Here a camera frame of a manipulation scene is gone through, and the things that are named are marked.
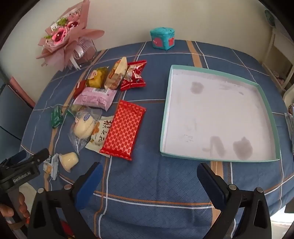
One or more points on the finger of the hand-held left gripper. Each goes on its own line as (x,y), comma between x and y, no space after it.
(18,156)
(40,155)

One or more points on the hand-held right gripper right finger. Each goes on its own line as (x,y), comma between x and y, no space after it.
(212,186)

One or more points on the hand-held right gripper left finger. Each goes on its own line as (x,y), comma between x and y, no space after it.
(88,188)

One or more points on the white green cracker packet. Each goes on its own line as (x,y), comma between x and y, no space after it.
(51,165)

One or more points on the pale jelly cup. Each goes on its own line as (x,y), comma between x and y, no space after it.
(67,160)

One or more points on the small green packet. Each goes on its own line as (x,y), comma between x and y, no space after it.
(56,118)

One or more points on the clear packet with white bun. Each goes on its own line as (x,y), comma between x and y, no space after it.
(83,128)

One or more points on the white pastry packet orange print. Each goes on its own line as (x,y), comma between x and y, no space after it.
(103,125)

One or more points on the red patterned wafer packet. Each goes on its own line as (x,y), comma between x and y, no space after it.
(124,128)

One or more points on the teal shallow box tray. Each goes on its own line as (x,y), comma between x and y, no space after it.
(218,103)

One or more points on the yellow soft bread packet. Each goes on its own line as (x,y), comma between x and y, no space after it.
(97,78)

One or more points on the red candy packet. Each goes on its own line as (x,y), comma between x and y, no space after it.
(133,80)

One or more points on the person's left hand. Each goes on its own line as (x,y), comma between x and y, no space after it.
(22,204)

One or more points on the round rice cracker packet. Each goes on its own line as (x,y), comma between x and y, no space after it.
(74,108)

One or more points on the blue plaid tablecloth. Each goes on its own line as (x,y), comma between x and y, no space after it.
(149,183)

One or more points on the small dark red packet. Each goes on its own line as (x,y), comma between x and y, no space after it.
(80,88)

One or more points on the pink snack packet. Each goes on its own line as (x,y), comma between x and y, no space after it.
(94,97)

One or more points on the pale plastic wrappers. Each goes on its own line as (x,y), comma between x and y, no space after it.
(289,121)

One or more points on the cream orange roll packet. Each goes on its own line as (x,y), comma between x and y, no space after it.
(114,75)

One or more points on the clear glass vase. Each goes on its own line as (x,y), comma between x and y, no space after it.
(88,54)

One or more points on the pink flower bouquet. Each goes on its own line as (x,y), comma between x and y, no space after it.
(62,36)

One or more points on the white shelf unit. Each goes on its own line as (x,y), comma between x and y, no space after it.
(275,46)

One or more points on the teal toy chest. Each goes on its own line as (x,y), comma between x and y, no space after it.
(162,38)

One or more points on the teal round wall decoration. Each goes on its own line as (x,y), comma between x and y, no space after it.
(268,17)

